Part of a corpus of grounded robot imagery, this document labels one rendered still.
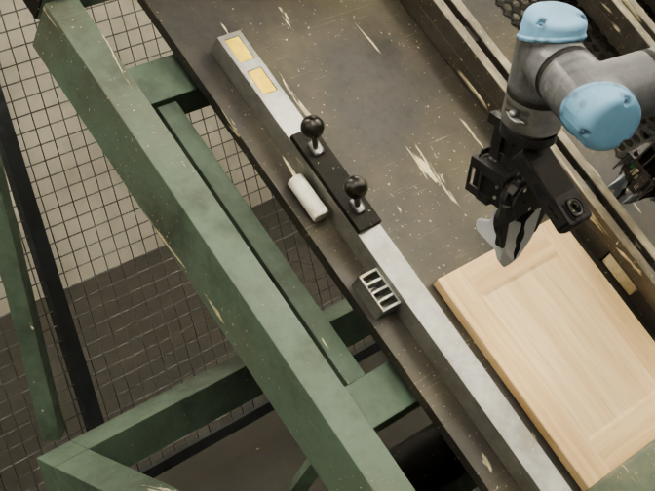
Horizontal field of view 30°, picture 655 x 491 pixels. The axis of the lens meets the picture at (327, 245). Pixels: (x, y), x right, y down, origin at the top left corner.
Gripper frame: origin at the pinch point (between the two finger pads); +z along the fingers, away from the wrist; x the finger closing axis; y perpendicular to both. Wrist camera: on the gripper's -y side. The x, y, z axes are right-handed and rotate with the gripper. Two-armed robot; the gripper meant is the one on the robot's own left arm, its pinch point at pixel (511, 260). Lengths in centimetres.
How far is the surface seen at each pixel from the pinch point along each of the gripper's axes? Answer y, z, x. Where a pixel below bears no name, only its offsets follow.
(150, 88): 75, 11, 6
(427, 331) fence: 17.0, 29.6, -7.5
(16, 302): 106, 76, 17
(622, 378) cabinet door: -2, 41, -37
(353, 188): 33.0, 9.8, -3.1
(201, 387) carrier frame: 92, 112, -22
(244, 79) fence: 65, 8, -7
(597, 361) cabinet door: 2, 39, -35
